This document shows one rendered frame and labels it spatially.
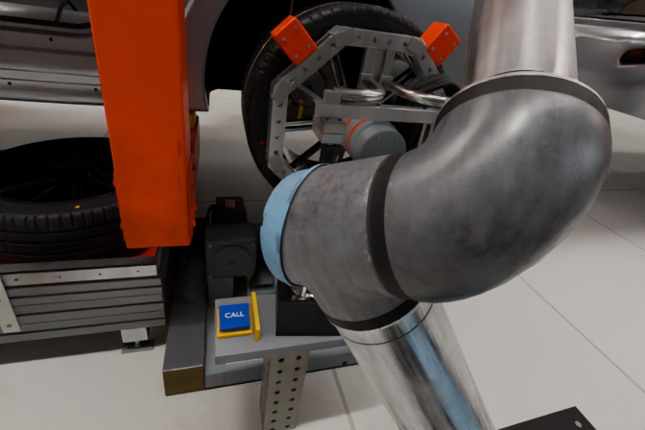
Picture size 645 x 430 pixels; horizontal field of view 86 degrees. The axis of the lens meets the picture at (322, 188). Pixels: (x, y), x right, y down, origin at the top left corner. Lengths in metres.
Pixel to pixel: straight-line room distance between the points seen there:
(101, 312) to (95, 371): 0.22
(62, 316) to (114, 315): 0.14
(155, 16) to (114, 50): 0.11
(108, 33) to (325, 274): 0.69
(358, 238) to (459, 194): 0.07
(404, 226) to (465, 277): 0.05
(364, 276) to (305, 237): 0.06
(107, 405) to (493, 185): 1.32
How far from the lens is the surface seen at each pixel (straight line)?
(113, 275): 1.24
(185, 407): 1.35
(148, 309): 1.33
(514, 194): 0.22
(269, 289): 1.40
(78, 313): 1.37
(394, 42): 0.99
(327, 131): 0.73
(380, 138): 0.87
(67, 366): 1.53
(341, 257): 0.26
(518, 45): 0.31
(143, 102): 0.86
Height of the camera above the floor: 1.16
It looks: 28 degrees down
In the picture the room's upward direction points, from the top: 9 degrees clockwise
